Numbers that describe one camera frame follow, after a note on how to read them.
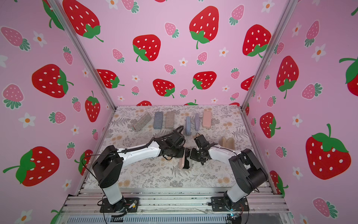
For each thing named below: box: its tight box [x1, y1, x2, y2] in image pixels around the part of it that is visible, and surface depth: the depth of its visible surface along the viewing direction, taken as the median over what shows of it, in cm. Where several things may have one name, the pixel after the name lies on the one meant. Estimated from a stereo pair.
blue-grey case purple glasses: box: [153, 111, 164, 130], surface depth 113 cm
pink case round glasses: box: [202, 107, 213, 129], surface depth 115 cm
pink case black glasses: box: [179, 147, 192, 171], surface depth 89 cm
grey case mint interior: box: [164, 111, 175, 129], surface depth 113 cm
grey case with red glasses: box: [132, 112, 152, 132], surface depth 106 cm
